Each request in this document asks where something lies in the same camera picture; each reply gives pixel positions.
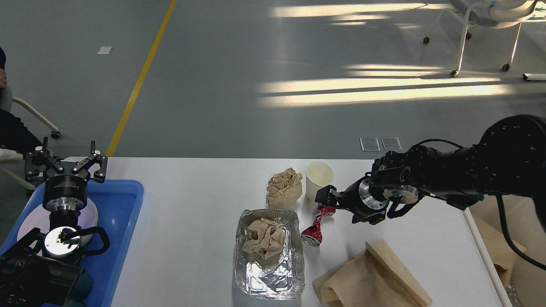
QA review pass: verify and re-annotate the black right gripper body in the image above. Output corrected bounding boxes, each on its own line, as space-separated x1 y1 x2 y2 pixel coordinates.
341 177 389 218

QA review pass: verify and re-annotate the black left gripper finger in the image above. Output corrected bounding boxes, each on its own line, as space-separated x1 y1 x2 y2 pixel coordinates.
25 137 64 182
72 141 108 183

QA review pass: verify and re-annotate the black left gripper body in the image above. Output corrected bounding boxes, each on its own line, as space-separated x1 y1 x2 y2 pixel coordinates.
42 171 88 212

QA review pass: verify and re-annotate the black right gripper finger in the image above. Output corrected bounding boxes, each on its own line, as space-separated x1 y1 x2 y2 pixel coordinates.
351 212 386 225
315 185 343 209

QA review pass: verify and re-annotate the tall white paper cup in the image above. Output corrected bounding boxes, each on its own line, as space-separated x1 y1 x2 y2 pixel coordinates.
305 161 335 202

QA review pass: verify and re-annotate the pink plastic plate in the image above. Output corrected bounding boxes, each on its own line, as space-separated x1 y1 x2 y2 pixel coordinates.
16 200 98 258

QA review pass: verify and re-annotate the crushed red can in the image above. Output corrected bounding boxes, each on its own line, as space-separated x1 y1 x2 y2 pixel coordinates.
300 207 336 247

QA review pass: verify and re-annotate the brown paper bag front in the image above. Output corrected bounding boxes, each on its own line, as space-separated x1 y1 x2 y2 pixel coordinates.
313 239 433 307

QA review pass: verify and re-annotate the brown paper bag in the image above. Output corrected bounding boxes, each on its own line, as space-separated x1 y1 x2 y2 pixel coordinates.
313 239 433 307
473 214 527 288

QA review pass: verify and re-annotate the dark teal mug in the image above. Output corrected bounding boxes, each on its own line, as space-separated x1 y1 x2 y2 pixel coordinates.
63 270 93 307

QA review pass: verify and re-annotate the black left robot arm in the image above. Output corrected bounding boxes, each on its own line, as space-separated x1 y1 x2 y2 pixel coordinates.
1 137 110 307

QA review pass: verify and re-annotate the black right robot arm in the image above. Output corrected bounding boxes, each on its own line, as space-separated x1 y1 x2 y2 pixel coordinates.
314 115 546 269

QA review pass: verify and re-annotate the seated person at left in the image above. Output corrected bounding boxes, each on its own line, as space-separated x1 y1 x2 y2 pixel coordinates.
0 49 43 156

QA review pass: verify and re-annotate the blue plastic tray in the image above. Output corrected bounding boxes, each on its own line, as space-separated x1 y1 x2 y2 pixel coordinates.
1 180 144 307

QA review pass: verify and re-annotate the crumpled brown paper ball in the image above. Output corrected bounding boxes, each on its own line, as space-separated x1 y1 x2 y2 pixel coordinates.
266 168 303 209

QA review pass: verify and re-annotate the floor socket plate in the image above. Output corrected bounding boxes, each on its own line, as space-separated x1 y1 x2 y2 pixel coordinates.
360 138 381 152
381 137 403 151

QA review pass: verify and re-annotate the crumpled brown paper in tray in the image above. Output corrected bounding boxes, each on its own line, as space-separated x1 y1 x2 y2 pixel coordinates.
242 218 285 260

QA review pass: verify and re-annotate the aluminium foil tray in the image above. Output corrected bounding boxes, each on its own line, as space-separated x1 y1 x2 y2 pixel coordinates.
234 209 305 300

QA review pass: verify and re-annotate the white floor marker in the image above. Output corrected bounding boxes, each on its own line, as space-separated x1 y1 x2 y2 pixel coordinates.
97 46 113 55

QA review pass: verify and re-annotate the white plastic bin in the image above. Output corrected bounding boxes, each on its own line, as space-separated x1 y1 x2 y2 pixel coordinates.
463 196 545 307

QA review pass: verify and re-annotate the white bar on floor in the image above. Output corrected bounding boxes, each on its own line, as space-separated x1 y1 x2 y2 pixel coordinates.
523 72 546 81

